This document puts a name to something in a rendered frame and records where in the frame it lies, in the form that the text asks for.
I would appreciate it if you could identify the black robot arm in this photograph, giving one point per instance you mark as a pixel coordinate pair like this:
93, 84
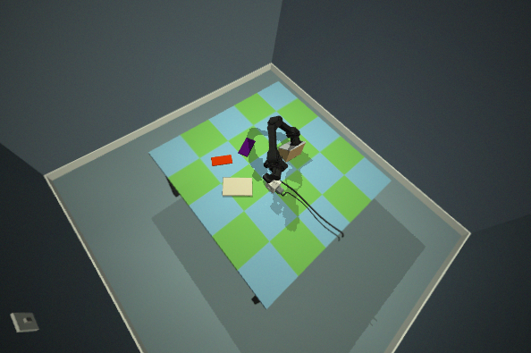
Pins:
274, 160

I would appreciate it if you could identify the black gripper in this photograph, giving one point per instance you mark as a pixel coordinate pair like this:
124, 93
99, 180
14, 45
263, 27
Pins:
267, 177

